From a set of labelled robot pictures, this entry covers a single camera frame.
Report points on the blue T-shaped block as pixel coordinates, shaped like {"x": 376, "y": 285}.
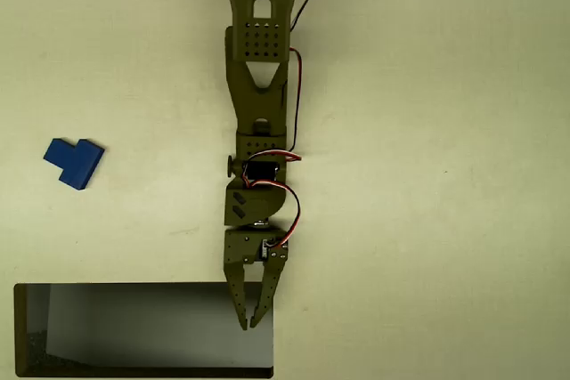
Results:
{"x": 75, "y": 162}

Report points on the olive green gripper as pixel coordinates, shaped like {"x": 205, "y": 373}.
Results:
{"x": 242, "y": 250}

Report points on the dark rectangular bin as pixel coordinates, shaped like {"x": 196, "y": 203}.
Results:
{"x": 133, "y": 331}

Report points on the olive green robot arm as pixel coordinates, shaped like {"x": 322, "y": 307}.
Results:
{"x": 258, "y": 99}

